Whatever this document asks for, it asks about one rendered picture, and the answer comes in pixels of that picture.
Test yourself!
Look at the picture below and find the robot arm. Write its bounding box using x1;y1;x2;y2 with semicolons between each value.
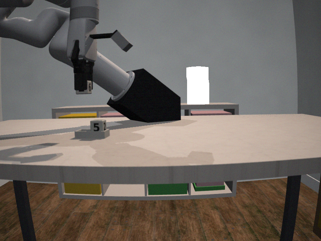
0;0;135;101

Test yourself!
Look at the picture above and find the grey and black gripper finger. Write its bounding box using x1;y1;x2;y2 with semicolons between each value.
71;40;87;90
85;61;94;89

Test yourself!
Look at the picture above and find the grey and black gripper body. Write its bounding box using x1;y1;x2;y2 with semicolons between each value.
67;17;99;62

